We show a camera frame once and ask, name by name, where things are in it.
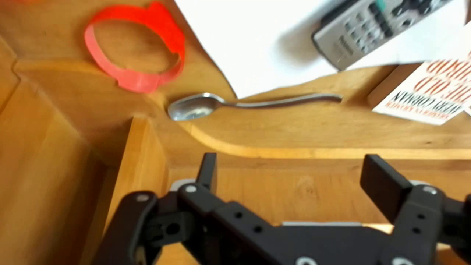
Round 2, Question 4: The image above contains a white paperback book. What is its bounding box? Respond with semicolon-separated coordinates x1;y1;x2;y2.
366;46;471;128

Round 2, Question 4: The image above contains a wide wooden desk drawer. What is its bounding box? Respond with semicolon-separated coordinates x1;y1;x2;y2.
79;115;471;265

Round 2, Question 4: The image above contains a white paper sheet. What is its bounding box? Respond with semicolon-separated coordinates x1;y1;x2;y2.
173;0;471;100

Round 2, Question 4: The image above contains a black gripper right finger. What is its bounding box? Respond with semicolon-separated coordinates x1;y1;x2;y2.
359;153;471;265

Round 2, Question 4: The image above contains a metal spoon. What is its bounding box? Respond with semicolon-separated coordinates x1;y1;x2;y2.
166;91;344;124

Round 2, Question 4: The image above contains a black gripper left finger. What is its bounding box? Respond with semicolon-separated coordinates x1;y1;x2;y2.
92;152;225;265

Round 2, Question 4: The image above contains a grey remote control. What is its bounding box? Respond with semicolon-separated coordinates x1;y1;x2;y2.
310;0;456;74

